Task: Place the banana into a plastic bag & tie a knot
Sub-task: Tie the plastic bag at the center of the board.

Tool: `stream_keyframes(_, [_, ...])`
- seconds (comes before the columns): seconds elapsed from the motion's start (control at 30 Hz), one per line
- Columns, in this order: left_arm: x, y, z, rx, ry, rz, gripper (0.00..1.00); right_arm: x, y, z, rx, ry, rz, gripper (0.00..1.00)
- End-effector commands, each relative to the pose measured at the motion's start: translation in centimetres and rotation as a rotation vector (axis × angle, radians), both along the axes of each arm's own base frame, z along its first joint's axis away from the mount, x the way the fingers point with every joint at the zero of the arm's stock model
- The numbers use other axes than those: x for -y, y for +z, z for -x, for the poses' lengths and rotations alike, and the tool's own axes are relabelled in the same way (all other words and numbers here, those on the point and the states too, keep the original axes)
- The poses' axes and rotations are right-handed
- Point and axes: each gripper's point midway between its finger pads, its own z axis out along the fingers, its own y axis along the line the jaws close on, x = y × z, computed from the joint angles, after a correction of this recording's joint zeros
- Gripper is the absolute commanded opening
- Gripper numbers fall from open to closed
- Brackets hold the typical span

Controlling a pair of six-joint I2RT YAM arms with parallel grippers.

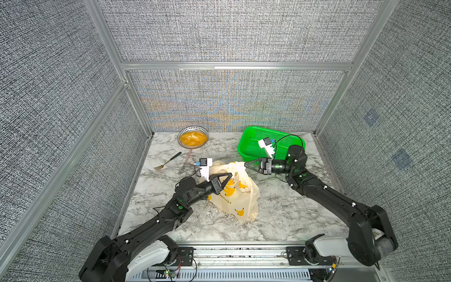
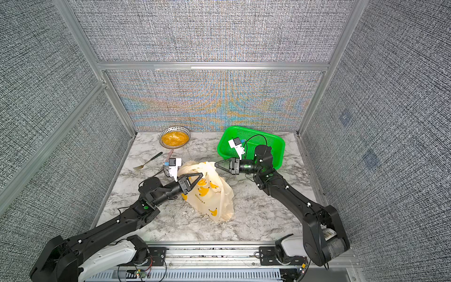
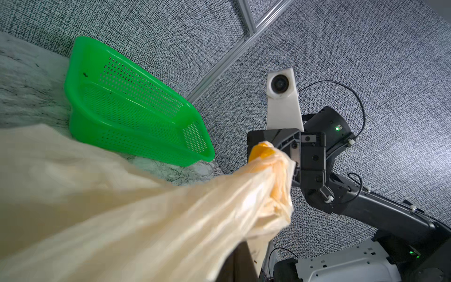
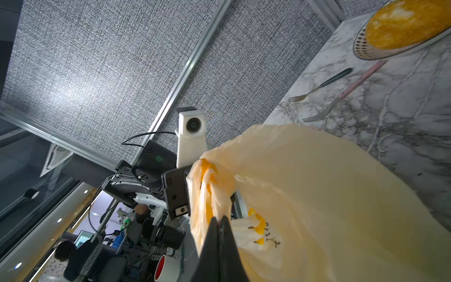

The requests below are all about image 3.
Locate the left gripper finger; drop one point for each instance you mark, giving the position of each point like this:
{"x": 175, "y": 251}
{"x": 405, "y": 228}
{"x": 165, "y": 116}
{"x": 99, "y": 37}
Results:
{"x": 239, "y": 266}

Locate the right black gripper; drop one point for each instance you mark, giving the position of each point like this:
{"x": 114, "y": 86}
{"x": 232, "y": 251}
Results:
{"x": 307, "y": 150}

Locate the banana print plastic bag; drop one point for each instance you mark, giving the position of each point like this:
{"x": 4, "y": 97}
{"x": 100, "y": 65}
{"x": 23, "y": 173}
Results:
{"x": 72, "y": 212}

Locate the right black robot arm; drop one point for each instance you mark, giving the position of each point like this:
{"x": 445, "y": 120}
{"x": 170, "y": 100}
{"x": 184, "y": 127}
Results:
{"x": 409, "y": 245}

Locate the green plastic basket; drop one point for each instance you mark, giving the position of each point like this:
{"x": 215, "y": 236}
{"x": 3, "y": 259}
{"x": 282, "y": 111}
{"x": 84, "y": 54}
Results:
{"x": 118, "y": 106}

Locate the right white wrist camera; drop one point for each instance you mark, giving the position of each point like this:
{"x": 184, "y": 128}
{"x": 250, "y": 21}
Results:
{"x": 283, "y": 110}

